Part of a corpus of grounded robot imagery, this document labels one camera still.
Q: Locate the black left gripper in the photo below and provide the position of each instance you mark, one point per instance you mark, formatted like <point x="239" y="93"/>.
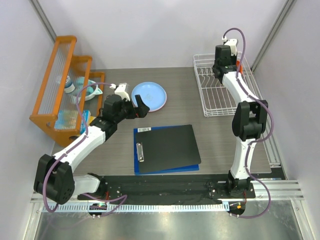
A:
<point x="140" y="111"/>

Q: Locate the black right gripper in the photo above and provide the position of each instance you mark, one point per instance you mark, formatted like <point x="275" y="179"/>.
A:
<point x="234" y="58"/>

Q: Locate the blue plate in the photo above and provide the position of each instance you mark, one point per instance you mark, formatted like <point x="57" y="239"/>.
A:
<point x="151" y="93"/>

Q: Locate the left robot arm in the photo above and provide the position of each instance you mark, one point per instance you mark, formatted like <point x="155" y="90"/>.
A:
<point x="55" y="178"/>

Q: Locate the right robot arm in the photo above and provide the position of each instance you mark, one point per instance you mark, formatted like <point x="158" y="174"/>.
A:
<point x="249" y="121"/>

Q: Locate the orange wooden shelf rack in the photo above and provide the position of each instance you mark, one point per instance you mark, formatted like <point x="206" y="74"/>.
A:
<point x="53" y="111"/>

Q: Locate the orange plate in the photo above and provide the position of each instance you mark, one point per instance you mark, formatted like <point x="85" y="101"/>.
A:
<point x="240" y="67"/>

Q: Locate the black clipboard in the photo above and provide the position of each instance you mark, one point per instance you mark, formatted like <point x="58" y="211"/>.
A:
<point x="167" y="147"/>

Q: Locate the blue folder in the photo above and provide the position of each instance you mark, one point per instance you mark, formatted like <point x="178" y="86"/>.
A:
<point x="165" y="171"/>

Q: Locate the white and teal bowl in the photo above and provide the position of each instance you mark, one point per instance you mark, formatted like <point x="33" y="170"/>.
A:
<point x="92" y="91"/>

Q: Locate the teal scrub brush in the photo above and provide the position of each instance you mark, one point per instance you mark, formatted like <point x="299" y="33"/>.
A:
<point x="78" y="85"/>

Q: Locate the small white blue jar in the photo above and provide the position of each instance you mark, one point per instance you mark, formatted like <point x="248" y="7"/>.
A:
<point x="69" y="87"/>

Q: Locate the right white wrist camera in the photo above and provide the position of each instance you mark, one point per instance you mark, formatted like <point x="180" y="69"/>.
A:
<point x="232" y="43"/>

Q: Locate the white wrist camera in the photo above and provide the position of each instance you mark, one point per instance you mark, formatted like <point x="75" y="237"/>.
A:
<point x="121" y="90"/>
<point x="232" y="43"/>

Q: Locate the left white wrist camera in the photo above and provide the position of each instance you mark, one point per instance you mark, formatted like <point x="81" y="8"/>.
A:
<point x="121" y="90"/>

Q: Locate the white wire dish rack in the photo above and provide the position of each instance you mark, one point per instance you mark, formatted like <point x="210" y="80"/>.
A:
<point x="215" y="98"/>

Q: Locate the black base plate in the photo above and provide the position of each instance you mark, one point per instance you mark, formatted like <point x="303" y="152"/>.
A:
<point x="167" y="190"/>

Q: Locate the aluminium frame rail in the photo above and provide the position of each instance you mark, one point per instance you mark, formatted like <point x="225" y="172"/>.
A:
<point x="267" y="191"/>

